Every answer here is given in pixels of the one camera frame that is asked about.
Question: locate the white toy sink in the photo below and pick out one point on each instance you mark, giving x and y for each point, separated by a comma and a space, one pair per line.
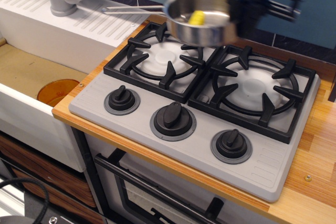
38, 48

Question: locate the oven door with black handle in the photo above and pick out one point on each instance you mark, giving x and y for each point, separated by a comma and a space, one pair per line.
112, 164

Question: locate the black left burner grate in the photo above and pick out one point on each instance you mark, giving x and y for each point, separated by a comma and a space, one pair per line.
155, 61

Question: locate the black burner grate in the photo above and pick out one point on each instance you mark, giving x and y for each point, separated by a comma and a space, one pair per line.
155, 61
268, 96

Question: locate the black right stove knob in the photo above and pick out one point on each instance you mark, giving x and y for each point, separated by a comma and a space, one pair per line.
231, 147

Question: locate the black right burner grate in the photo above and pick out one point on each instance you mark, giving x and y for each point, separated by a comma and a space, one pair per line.
268, 96

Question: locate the steel pan with wire handle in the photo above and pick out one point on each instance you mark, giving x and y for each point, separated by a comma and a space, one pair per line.
217, 29

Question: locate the black stove knob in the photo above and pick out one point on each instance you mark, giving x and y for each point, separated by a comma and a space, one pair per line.
231, 147
121, 101
173, 122

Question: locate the grey toy stove top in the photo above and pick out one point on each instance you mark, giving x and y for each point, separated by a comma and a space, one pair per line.
262, 175

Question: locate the orange translucent plate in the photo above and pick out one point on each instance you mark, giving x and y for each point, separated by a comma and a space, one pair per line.
52, 93

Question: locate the lower wooden drawer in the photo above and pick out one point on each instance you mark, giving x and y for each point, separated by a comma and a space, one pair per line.
66, 205

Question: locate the black left stove knob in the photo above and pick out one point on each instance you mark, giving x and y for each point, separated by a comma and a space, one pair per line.
121, 101

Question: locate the upper wooden drawer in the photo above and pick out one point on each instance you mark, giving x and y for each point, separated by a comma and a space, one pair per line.
46, 168

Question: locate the yellow toy fry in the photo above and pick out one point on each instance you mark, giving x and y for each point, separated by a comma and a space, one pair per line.
197, 18

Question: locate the black middle stove knob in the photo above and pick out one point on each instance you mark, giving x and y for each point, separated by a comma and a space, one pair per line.
173, 122

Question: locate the wooden drawer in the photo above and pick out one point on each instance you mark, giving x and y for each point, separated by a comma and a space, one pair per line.
46, 168
66, 205

